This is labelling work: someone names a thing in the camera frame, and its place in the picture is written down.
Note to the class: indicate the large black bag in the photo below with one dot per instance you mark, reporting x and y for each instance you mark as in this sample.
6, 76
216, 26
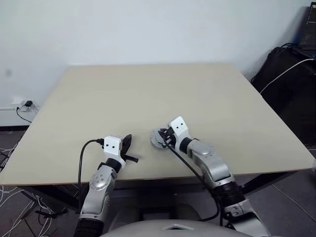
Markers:
288, 101

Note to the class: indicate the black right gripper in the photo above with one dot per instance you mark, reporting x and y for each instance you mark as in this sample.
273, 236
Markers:
171, 138

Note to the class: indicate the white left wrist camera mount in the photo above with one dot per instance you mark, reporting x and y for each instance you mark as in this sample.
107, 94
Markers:
112, 145

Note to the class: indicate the white wall socket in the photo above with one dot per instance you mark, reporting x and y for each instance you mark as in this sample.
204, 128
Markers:
21, 102

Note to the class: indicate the black metal table frame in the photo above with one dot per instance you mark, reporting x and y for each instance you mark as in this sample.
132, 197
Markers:
153, 188

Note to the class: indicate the dark laptop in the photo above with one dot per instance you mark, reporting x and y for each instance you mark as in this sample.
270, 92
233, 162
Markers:
308, 32

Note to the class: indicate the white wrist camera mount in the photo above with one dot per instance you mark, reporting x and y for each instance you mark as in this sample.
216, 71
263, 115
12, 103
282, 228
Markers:
179, 126
112, 145

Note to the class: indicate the black power adapter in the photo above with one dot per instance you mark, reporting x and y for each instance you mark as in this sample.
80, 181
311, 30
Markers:
29, 103

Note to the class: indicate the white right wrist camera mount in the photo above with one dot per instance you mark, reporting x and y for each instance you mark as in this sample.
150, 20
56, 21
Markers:
179, 126

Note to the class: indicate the light grey robot torso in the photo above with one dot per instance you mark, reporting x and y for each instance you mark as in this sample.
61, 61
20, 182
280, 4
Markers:
163, 229

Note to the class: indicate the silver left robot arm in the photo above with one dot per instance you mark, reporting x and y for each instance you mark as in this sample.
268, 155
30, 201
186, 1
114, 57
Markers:
98, 182

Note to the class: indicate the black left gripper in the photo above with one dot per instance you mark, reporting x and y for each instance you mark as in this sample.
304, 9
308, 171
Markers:
123, 155

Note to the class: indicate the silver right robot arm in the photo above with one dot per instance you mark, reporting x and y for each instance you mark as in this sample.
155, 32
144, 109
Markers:
214, 168

